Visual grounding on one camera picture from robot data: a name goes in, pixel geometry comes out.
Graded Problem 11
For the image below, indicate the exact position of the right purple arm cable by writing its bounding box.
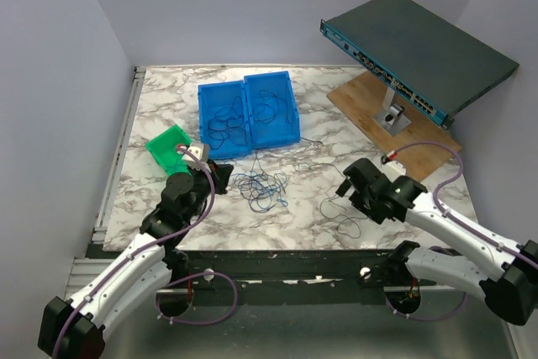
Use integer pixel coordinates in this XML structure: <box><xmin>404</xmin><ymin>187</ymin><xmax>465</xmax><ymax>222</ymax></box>
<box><xmin>384</xmin><ymin>140</ymin><xmax>538</xmax><ymax>322</ymax></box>

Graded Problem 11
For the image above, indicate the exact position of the green plastic bin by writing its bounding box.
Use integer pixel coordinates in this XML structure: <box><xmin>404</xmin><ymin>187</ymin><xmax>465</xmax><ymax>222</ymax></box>
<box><xmin>145</xmin><ymin>124</ymin><xmax>192</xmax><ymax>176</ymax></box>

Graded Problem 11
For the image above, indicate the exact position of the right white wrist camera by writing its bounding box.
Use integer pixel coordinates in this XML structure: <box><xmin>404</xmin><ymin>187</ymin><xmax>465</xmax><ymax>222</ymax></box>
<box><xmin>380</xmin><ymin>150</ymin><xmax>406</xmax><ymax>176</ymax></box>

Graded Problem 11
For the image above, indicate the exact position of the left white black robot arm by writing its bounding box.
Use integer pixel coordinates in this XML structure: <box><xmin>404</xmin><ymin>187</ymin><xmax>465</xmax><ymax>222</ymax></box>
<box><xmin>37</xmin><ymin>161</ymin><xmax>234</xmax><ymax>358</ymax></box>

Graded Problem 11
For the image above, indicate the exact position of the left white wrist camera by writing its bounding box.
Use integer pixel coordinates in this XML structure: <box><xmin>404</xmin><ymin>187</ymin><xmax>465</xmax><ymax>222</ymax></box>
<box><xmin>176</xmin><ymin>143</ymin><xmax>210</xmax><ymax>170</ymax></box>

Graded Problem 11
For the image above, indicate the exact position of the aluminium rail frame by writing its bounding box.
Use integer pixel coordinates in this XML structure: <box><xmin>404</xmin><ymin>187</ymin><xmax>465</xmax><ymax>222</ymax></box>
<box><xmin>45</xmin><ymin>65</ymin><xmax>522</xmax><ymax>359</ymax></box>

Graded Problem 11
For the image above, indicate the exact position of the blue plastic bin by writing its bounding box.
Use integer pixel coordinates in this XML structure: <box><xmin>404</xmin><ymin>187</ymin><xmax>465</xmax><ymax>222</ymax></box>
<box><xmin>198</xmin><ymin>81</ymin><xmax>252</xmax><ymax>160</ymax></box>
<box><xmin>244</xmin><ymin>71</ymin><xmax>301</xmax><ymax>149</ymax></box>

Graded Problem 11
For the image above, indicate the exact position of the metal switch stand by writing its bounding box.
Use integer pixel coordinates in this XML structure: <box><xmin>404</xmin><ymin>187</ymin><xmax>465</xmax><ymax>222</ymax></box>
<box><xmin>373</xmin><ymin>87</ymin><xmax>411</xmax><ymax>136</ymax></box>

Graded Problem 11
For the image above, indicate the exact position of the right blue plastic bin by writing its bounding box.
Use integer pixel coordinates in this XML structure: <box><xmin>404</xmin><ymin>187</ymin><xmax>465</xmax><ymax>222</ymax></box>
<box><xmin>244</xmin><ymin>71</ymin><xmax>301</xmax><ymax>149</ymax></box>

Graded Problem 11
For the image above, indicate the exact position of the black wire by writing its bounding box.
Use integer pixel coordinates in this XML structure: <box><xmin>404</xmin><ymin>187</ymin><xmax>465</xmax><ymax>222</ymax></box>
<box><xmin>254</xmin><ymin>88</ymin><xmax>294</xmax><ymax>125</ymax></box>
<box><xmin>205</xmin><ymin>96</ymin><xmax>249</xmax><ymax>152</ymax></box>

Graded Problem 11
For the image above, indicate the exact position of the small silver open wrench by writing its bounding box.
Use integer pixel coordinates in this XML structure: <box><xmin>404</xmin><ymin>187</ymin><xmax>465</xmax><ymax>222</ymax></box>
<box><xmin>301</xmin><ymin>137</ymin><xmax>324</xmax><ymax>148</ymax></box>

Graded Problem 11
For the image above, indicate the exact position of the dark network switch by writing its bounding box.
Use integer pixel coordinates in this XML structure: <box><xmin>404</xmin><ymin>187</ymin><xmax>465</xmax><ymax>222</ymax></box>
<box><xmin>319</xmin><ymin>0</ymin><xmax>519</xmax><ymax>129</ymax></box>

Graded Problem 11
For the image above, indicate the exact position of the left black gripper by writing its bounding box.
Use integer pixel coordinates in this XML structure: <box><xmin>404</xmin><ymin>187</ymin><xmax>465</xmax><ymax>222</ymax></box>
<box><xmin>183</xmin><ymin>159</ymin><xmax>233</xmax><ymax>223</ymax></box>

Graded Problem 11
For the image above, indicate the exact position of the left blue plastic bin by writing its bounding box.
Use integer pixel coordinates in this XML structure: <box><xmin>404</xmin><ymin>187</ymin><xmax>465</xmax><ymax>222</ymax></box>
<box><xmin>198</xmin><ymin>81</ymin><xmax>252</xmax><ymax>160</ymax></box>

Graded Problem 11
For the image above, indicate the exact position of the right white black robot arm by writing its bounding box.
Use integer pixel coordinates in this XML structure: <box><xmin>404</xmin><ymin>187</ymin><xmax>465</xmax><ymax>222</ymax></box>
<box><xmin>336</xmin><ymin>158</ymin><xmax>537</xmax><ymax>325</ymax></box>

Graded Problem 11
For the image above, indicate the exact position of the wooden board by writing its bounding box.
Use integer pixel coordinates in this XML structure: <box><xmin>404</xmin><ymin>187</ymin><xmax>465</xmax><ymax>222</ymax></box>
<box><xmin>327</xmin><ymin>71</ymin><xmax>462</xmax><ymax>181</ymax></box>

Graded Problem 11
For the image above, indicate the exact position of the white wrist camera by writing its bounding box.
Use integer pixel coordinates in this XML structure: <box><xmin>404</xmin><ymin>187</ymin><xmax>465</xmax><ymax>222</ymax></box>
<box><xmin>176</xmin><ymin>143</ymin><xmax>210</xmax><ymax>170</ymax></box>
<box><xmin>380</xmin><ymin>150</ymin><xmax>406</xmax><ymax>176</ymax></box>

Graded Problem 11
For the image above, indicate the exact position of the blue wire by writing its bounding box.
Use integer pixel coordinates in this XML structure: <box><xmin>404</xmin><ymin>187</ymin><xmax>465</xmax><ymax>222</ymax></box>
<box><xmin>234</xmin><ymin>150</ymin><xmax>291</xmax><ymax>213</ymax></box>

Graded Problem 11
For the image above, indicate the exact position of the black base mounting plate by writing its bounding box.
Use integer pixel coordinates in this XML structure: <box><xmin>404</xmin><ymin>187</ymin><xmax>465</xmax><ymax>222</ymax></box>
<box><xmin>156</xmin><ymin>242</ymin><xmax>417</xmax><ymax>315</ymax></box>

